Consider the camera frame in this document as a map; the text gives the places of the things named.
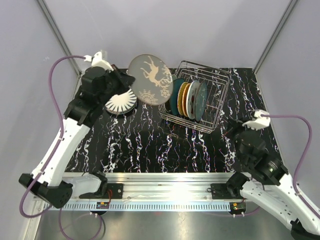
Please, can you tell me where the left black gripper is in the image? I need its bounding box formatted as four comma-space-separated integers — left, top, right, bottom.
98, 64, 136, 106

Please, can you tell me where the grey reindeer pattern plate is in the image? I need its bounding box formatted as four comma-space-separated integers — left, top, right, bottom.
127, 54, 174, 106

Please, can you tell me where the dark blue glazed plate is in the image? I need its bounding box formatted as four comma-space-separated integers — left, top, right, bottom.
194, 81, 208, 122

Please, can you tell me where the mint green flower plate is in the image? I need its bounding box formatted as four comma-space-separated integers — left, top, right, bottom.
171, 74, 177, 82

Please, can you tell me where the white watermelon pattern plate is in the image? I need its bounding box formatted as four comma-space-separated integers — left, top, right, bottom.
185, 80, 200, 120

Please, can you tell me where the teal square plate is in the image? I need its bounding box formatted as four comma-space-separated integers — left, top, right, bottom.
169, 78, 185, 116

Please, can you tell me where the orange woven basket plate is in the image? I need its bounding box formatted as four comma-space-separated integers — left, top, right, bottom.
182, 83, 191, 117

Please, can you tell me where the yellow woven pattern plate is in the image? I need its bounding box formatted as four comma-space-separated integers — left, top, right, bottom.
177, 82, 188, 116

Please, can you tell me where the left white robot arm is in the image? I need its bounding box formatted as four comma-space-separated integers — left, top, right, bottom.
18, 65, 135, 209

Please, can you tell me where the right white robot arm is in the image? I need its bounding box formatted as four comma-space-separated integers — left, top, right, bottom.
225, 120, 320, 240

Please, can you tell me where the white blue striped plate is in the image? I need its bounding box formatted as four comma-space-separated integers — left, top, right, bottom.
105, 89, 138, 115

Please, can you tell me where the right small circuit board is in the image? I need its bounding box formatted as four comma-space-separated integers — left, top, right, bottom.
230, 201, 247, 212

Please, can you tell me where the small circuit board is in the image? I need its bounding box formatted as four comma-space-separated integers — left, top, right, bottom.
96, 202, 110, 209
230, 201, 247, 212

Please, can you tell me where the left small circuit board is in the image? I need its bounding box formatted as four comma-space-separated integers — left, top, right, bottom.
96, 202, 110, 209

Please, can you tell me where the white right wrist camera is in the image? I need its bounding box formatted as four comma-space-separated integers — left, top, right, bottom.
242, 109, 271, 131

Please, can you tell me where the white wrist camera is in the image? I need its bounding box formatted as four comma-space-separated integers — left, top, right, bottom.
242, 109, 271, 131
84, 50, 114, 71

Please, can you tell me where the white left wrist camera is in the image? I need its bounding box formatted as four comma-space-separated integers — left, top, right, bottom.
84, 50, 114, 71

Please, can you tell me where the left aluminium frame post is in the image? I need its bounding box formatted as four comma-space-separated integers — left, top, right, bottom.
35, 0, 82, 86

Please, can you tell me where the aluminium frame post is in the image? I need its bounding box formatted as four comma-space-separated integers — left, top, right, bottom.
253, 0, 300, 75
35, 0, 82, 86

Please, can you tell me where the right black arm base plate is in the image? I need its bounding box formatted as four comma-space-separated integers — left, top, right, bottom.
210, 183, 232, 200

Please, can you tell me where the metal wire dish rack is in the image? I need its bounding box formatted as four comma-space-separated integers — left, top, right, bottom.
159, 60, 231, 133

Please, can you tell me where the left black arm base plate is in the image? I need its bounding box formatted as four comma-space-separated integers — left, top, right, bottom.
79, 183, 124, 200

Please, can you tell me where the aluminium mounting rail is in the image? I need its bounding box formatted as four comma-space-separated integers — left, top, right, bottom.
33, 172, 305, 201

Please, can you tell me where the white slotted cable duct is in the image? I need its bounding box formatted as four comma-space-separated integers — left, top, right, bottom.
43, 201, 232, 211

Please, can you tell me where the right aluminium frame post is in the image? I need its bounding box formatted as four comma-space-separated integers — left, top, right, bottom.
253, 0, 300, 75

